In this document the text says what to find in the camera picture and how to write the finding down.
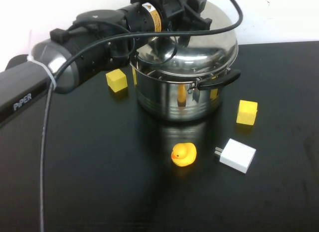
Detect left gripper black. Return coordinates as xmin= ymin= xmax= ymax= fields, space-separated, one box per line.
xmin=160 ymin=0 xmax=213 ymax=32

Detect stainless steel lid black knob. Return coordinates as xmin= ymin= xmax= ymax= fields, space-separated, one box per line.
xmin=136 ymin=0 xmax=239 ymax=74

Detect yellow foam cube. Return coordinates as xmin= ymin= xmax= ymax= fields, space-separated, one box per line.
xmin=235 ymin=99 xmax=258 ymax=126
xmin=106 ymin=68 xmax=128 ymax=93

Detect yellow rubber duck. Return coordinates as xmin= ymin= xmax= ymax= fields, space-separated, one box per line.
xmin=170 ymin=142 xmax=197 ymax=167

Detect white USB charger plug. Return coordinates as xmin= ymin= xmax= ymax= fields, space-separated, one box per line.
xmin=214 ymin=138 xmax=257 ymax=174

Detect white zip tie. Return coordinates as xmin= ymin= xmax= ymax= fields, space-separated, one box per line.
xmin=26 ymin=53 xmax=57 ymax=89

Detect stainless steel pot black handles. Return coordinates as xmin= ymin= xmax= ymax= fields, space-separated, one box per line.
xmin=129 ymin=48 xmax=241 ymax=122

